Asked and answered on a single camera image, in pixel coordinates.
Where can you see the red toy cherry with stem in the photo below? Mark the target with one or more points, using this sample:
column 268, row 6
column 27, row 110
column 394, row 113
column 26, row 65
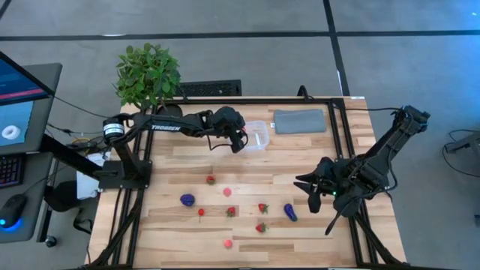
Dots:
column 201, row 212

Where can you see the grey folded cloth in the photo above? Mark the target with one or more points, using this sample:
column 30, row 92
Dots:
column 300, row 122

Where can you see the black computer mouse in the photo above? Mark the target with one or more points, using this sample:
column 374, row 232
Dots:
column 13, row 210

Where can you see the white paper sheet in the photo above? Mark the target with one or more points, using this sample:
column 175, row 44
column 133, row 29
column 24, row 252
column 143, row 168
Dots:
column 86, row 185

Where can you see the purple toy grape bunch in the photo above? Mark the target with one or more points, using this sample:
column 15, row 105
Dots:
column 186, row 200

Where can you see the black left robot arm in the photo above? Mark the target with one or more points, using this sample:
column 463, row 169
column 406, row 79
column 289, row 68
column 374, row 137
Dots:
column 165, row 127

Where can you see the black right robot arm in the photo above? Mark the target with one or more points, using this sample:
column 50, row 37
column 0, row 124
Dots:
column 390, row 142

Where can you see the computer monitor blue screen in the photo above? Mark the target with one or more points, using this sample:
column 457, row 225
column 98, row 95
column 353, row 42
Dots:
column 15, row 112

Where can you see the pink wrinkled toy fruit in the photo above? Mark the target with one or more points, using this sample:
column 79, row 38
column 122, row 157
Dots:
column 228, row 244

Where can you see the black aluminium table frame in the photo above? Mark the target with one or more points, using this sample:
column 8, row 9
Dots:
column 262, row 101

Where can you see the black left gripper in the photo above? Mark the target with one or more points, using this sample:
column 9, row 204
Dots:
column 228, row 118

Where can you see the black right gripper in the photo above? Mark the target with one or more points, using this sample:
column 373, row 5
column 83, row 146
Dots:
column 337, row 176

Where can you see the red toy strawberry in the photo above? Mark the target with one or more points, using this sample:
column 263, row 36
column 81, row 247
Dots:
column 263, row 208
column 210, row 180
column 231, row 212
column 261, row 227

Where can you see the black keyboard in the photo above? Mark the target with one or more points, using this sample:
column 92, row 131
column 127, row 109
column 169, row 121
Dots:
column 11, row 170

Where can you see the clear plastic tupperware container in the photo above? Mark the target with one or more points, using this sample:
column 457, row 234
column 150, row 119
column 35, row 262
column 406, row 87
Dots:
column 260, row 138

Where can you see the purple toy eggplant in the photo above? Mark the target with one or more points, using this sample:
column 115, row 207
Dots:
column 290, row 212

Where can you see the grey desk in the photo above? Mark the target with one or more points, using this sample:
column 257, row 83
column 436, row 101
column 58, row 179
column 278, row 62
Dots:
column 39, row 131

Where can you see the black round stool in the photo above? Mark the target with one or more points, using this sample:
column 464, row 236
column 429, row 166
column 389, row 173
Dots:
column 62, row 195

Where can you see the green potted plant black pot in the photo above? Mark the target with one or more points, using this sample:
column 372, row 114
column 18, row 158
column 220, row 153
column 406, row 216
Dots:
column 146, row 75

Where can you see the small pink toy fruit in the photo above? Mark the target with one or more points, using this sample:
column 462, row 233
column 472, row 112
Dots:
column 227, row 192

